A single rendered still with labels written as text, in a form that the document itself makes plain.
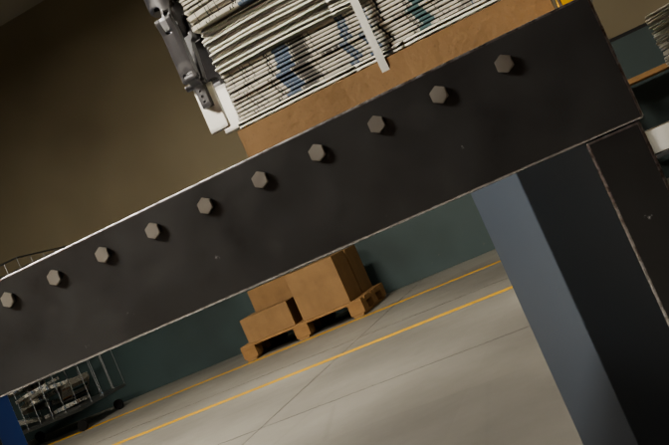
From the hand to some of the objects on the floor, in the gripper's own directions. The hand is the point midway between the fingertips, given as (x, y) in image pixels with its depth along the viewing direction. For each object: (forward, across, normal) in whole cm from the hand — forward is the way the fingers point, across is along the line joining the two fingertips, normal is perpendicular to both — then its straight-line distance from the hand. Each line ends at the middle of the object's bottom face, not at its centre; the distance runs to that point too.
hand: (219, 110), depth 128 cm
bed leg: (+93, -35, -48) cm, 110 cm away
